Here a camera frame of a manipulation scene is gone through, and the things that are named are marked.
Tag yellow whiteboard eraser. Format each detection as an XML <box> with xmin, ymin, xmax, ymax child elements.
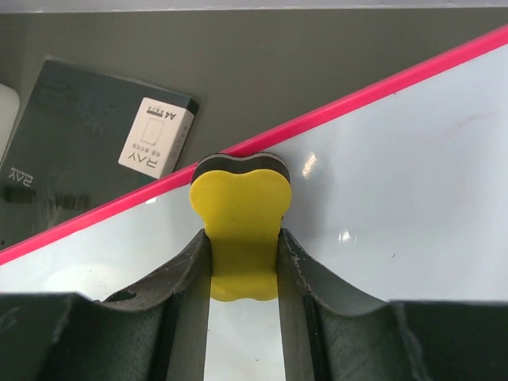
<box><xmin>189</xmin><ymin>152</ymin><xmax>291</xmax><ymax>302</ymax></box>

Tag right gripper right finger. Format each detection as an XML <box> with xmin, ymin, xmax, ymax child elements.
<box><xmin>277</xmin><ymin>229</ymin><xmax>507</xmax><ymax>380</ymax></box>

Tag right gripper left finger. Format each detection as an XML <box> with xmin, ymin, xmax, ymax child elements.
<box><xmin>1</xmin><ymin>232</ymin><xmax>210</xmax><ymax>380</ymax></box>

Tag pink framed whiteboard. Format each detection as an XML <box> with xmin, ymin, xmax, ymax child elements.
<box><xmin>1</xmin><ymin>28</ymin><xmax>507</xmax><ymax>380</ymax></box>

